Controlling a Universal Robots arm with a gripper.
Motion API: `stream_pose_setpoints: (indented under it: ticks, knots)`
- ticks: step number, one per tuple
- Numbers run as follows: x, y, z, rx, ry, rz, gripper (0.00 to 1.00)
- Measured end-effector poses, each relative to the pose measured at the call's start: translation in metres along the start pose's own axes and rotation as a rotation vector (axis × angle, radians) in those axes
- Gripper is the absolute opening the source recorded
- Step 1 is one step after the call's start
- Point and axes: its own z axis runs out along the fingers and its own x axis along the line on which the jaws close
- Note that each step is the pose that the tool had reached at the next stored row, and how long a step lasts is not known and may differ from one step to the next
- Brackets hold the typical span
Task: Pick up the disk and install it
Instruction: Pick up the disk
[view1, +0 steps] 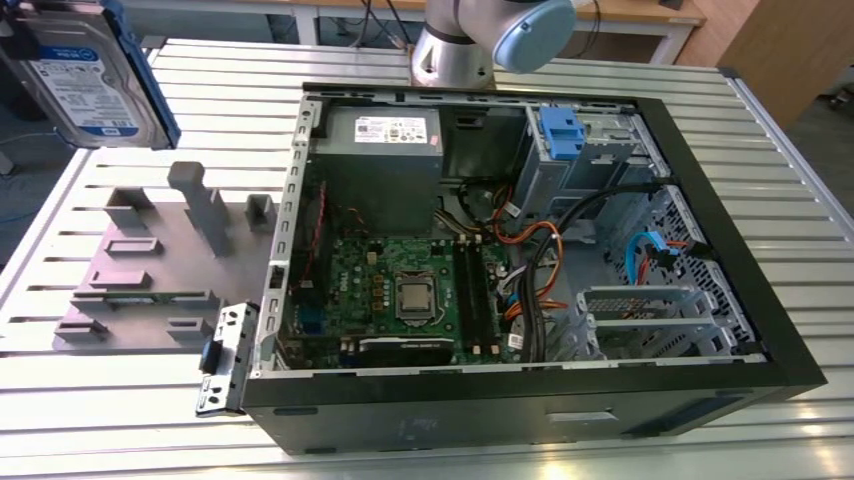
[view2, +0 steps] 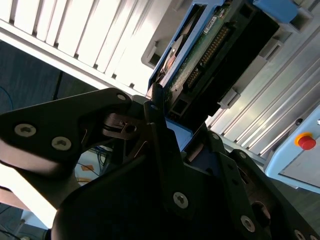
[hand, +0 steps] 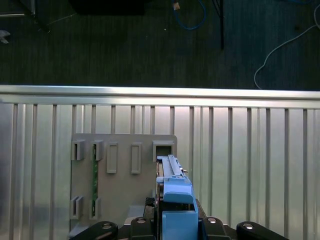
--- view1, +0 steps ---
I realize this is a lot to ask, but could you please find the grey parts rack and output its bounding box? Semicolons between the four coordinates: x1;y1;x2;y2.
51;160;282;354

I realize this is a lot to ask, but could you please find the orange wire bundle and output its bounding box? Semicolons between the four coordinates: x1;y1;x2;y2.
505;297;570;321
492;185;568;291

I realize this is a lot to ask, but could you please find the blue plastic drive latch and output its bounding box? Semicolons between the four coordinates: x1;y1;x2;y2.
538;106;588;161

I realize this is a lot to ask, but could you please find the wooden cabinet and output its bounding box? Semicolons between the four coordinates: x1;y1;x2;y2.
677;0;854;129

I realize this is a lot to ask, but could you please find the CPU socket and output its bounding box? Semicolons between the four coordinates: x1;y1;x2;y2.
390;268;446;325

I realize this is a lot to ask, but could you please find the black RAM slot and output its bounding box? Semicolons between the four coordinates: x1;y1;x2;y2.
470;233;504;356
456;233;488;357

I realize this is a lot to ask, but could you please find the black graphics card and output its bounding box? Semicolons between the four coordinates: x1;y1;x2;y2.
340;335;456;369

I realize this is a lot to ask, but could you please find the black PC case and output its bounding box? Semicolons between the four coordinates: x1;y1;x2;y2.
239;82;829;456

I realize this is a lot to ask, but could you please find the grey metal drive cage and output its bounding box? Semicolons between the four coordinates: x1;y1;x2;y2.
513;104;662;221

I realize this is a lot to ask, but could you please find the blue data wire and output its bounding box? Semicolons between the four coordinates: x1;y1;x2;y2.
626;230;683;286

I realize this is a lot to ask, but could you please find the orange black power wire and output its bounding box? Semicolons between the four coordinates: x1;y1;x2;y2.
637;239;713;287

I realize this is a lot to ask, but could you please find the metal expansion slot bracket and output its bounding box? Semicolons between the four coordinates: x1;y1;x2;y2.
194;301;260;417

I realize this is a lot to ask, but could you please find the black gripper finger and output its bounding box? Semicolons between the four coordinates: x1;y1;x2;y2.
3;18;45;58

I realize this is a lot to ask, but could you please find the hard disk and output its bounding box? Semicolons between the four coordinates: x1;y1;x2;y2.
0;0;182;150

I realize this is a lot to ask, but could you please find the wooden desk white frame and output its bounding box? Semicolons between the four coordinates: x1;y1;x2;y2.
266;0;709;66

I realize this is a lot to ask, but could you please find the silver CPU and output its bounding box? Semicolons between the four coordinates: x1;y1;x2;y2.
398;284;436;314

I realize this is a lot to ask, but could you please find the thick black cable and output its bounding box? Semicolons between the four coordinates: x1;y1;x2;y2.
517;182;669;362

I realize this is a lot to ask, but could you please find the green motherboard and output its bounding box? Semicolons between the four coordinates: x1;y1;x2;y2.
286;234;529;361

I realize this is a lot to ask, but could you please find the green RAM stick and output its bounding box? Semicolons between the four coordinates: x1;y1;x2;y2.
73;291;206;307

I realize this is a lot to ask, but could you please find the grey power supply unit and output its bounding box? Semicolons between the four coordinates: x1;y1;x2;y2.
313;105;446;236

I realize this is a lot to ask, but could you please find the thin red wire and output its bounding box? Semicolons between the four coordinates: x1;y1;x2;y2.
304;180;329;286

